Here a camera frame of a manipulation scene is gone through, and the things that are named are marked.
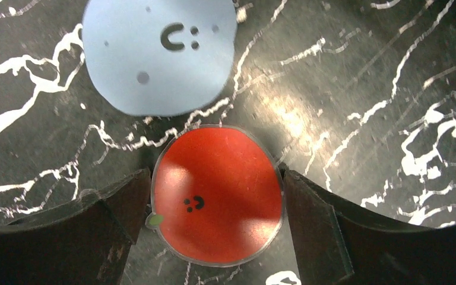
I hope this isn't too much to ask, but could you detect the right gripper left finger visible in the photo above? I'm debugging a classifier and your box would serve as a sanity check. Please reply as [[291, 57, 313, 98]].
[[0, 169, 151, 284]]

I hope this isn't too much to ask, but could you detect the blue round coaster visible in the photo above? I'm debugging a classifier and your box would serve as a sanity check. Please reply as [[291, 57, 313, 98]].
[[82, 0, 238, 116]]

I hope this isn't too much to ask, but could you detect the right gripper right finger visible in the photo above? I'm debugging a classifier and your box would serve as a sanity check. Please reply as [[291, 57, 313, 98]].
[[282, 170, 456, 284]]

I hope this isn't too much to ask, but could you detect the red round coaster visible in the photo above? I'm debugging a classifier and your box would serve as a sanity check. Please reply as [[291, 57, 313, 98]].
[[145, 125, 285, 267]]

